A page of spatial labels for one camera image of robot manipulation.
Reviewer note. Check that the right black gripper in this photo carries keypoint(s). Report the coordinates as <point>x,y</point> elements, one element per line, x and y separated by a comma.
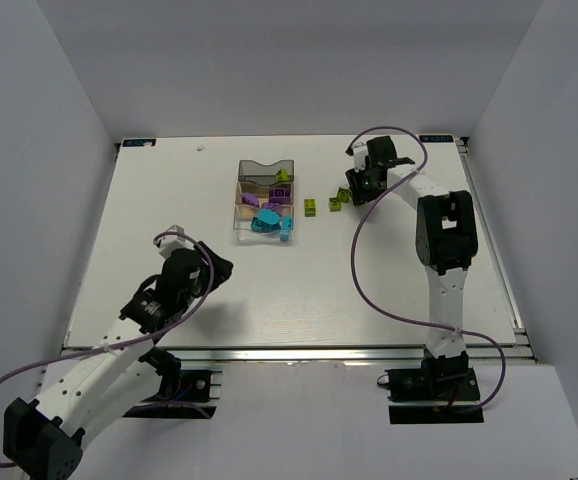
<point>357,188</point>

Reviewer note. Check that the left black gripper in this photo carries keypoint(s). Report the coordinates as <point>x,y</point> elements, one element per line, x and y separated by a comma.
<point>214,267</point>

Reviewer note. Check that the green lego brick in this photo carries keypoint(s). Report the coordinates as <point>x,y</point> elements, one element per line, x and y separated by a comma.
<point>344,195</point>
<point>334,204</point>
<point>310,209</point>

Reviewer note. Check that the purple and green lego stack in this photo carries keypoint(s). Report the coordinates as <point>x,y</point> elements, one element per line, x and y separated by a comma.
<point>281,176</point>

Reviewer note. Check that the purple square lego brick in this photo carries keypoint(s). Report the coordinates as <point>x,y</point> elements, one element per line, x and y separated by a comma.
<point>280,195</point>

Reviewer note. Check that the cyan lego brick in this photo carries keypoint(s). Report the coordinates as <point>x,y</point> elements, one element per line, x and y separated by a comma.
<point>286,228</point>

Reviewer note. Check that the purple round lego piece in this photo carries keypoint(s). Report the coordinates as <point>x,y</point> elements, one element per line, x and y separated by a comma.
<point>272,206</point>

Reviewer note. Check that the small cyan square lego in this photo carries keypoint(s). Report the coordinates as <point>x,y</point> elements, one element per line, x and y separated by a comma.
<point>256,225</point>

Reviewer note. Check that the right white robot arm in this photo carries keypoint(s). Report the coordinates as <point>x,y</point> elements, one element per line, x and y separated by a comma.
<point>445,234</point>

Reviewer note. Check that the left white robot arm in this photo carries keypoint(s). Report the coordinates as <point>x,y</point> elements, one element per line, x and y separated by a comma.
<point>46,437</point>

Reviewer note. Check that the right corner label sticker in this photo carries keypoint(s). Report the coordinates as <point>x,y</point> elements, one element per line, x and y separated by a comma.
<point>436,138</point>

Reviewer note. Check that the corner label sticker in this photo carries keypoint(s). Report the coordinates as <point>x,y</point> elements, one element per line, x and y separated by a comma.
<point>436,138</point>
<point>138,143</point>

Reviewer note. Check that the clear transparent container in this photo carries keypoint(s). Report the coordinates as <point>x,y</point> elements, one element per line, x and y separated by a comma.
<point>244,234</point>

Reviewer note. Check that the grey transparent container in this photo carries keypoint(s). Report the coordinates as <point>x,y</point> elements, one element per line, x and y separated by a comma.
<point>264,174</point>

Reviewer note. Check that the left corner label sticker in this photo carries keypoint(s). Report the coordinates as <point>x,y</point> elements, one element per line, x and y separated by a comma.
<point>138,143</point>

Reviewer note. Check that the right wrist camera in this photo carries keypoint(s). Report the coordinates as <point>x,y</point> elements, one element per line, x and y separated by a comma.
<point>359,153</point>

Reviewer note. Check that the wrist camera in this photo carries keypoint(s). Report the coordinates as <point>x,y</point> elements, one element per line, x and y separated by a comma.
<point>172,239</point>
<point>359,153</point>

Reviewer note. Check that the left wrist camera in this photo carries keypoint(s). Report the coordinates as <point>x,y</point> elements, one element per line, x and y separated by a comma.
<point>172,239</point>

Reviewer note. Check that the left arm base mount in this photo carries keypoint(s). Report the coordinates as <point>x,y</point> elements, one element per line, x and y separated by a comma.
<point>184,393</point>

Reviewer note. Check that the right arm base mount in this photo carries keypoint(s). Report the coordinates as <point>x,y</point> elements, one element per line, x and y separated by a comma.
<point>441,391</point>

